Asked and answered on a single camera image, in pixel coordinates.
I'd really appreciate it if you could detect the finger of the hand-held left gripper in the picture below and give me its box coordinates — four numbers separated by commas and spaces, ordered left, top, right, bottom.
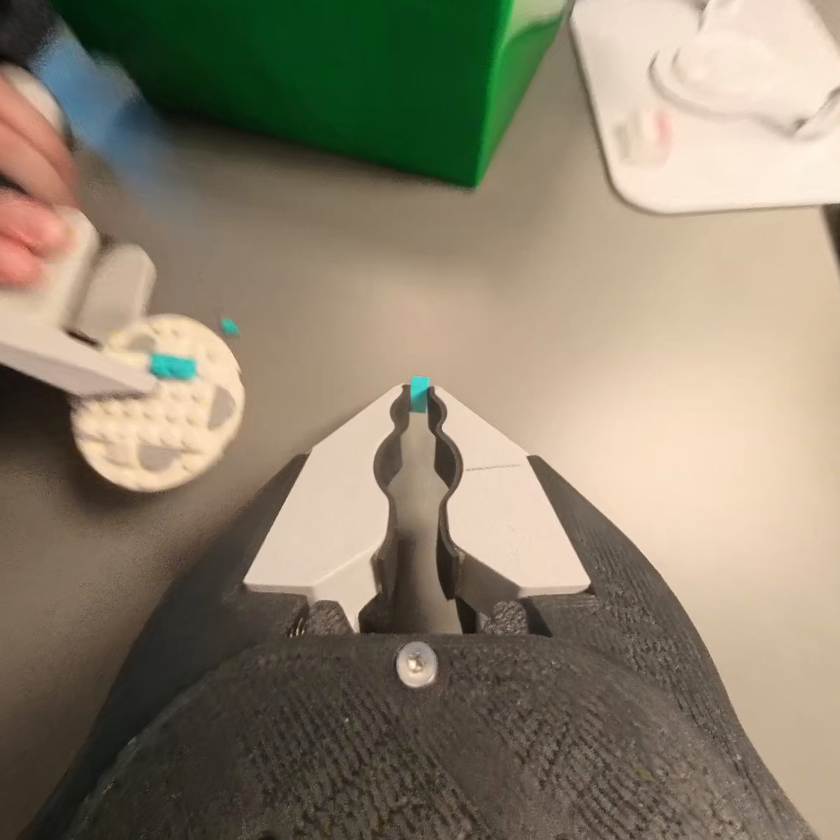
0, 244, 160, 399

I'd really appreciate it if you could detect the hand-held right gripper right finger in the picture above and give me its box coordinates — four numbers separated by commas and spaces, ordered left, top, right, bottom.
427, 385, 592, 616

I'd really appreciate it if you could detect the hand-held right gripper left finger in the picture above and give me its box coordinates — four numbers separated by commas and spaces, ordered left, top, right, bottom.
243, 384, 413, 632

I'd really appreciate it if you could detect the round white lego plate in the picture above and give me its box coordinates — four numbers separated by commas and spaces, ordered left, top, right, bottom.
70, 313, 248, 494

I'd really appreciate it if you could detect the person's left forearm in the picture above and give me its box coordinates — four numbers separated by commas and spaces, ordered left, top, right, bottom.
0, 0, 67, 67

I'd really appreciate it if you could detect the person's left hand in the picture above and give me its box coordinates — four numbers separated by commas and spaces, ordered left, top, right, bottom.
0, 66, 83, 290

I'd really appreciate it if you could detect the green plastic bin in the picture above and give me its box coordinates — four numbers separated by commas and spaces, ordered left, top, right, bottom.
51, 0, 573, 189

